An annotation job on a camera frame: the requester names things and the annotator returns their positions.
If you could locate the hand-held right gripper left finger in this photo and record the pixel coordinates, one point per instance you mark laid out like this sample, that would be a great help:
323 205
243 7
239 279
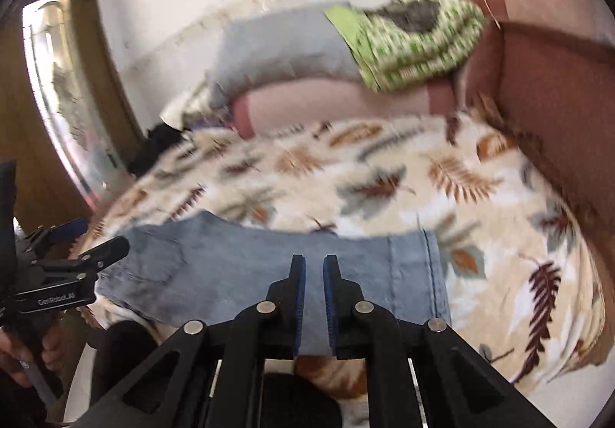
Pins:
300 308

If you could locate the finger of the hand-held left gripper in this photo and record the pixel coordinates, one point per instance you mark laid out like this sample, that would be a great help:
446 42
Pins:
103 255
67 230

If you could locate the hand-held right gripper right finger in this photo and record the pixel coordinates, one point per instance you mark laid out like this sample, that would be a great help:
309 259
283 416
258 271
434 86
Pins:
329 308

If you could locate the blue denim pants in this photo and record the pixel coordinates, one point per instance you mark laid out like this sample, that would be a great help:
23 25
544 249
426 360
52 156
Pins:
216 264

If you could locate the person's left hand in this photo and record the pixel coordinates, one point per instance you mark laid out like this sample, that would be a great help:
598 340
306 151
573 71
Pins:
51 353

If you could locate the person's right leg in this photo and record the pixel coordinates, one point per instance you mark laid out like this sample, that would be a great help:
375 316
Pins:
302 401

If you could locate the person's leg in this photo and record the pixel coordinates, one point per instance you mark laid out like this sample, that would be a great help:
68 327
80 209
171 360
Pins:
125 360
302 401

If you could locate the person's left leg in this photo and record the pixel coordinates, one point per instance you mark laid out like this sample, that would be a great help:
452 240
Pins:
125 360

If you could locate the black cloth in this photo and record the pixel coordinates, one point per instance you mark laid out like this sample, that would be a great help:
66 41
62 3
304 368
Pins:
153 149

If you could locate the leaf print blanket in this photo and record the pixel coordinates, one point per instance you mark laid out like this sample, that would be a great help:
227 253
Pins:
384 178

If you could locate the wooden door with glass pane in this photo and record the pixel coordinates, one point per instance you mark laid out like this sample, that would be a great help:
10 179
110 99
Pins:
14 96

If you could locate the cream cloth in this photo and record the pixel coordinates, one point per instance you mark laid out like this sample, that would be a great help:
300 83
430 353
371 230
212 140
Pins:
187 108

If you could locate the grey quilted pillow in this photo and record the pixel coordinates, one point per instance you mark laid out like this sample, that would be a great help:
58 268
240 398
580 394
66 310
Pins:
278 53

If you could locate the green patterned blanket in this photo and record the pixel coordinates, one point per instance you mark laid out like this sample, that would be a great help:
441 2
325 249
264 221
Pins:
423 55

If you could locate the dark grey cloth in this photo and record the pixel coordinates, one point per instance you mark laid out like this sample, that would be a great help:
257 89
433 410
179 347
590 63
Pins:
408 14

